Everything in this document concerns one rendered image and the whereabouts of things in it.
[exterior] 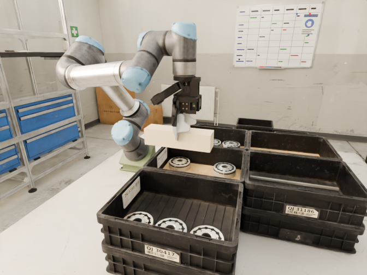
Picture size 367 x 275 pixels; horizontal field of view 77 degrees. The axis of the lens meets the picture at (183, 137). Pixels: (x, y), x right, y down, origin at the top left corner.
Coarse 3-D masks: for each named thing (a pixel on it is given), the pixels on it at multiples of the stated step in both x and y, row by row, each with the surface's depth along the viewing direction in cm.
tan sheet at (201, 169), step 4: (168, 164) 115; (192, 164) 115; (196, 164) 115; (200, 164) 115; (164, 168) 112; (168, 168) 112; (192, 168) 112; (196, 168) 112; (200, 168) 112; (204, 168) 112; (208, 168) 112; (212, 168) 112; (192, 172) 108; (196, 172) 108; (200, 172) 108; (204, 172) 108; (208, 172) 108; (212, 172) 108; (236, 172) 108; (240, 172) 108; (236, 176) 104
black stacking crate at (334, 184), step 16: (256, 160) 107; (272, 160) 105; (288, 160) 103; (304, 160) 101; (320, 160) 99; (272, 176) 105; (288, 176) 105; (304, 176) 103; (320, 176) 101; (336, 176) 99; (256, 192) 82; (336, 192) 93; (352, 192) 84; (256, 208) 84; (272, 208) 82; (320, 208) 77; (336, 208) 76; (352, 208) 74; (352, 224) 76
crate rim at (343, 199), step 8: (248, 152) 105; (256, 152) 106; (264, 152) 105; (248, 160) 97; (328, 160) 98; (336, 160) 97; (248, 168) 91; (352, 176) 85; (248, 184) 81; (256, 184) 80; (264, 184) 80; (272, 184) 80; (360, 184) 80; (272, 192) 79; (280, 192) 78; (288, 192) 78; (296, 192) 77; (304, 192) 76; (312, 192) 75; (320, 192) 75; (328, 200) 75; (336, 200) 74; (344, 200) 73; (352, 200) 72; (360, 200) 72
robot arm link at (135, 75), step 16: (64, 64) 85; (80, 64) 86; (96, 64) 77; (112, 64) 71; (128, 64) 67; (144, 64) 66; (64, 80) 83; (80, 80) 80; (96, 80) 76; (112, 80) 72; (128, 80) 65; (144, 80) 66
